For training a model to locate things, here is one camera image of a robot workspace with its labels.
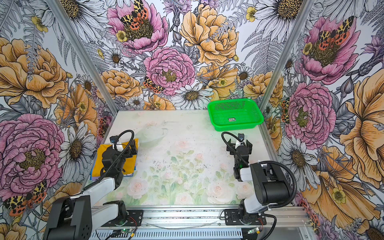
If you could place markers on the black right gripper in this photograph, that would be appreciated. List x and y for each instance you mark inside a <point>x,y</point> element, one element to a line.
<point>231,151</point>

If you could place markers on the yellow t shirt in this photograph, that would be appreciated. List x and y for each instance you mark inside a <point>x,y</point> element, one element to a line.
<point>135,145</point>

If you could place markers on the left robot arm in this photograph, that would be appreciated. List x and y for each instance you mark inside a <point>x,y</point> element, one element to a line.
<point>76,217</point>

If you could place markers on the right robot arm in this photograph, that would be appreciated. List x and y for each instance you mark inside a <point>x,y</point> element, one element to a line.
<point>275,186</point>

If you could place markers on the green plastic basket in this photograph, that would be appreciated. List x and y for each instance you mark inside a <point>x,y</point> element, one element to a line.
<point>245,111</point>

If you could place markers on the folded purple t shirt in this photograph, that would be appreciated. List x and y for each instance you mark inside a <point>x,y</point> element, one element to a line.
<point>94,175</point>

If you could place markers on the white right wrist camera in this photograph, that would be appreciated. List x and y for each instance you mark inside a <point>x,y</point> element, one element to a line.
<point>240,141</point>

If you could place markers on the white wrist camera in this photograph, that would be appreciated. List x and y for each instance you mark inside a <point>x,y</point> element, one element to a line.
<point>240,141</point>
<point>116,143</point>

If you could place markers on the right aluminium corner post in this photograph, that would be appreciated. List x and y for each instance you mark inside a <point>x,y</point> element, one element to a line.
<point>291,40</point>

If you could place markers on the aluminium corner post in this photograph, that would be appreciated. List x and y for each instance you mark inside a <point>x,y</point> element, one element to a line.
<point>291,40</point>
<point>66,25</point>

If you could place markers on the aluminium front rail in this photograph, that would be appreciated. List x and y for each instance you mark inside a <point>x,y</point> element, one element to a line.
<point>207,223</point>

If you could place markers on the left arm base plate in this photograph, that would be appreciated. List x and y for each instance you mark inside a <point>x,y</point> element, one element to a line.
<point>133,218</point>

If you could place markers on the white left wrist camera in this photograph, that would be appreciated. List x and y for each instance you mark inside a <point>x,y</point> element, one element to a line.
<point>116,143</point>

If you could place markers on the left aluminium corner post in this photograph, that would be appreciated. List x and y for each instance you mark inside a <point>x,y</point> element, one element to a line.
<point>66,25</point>

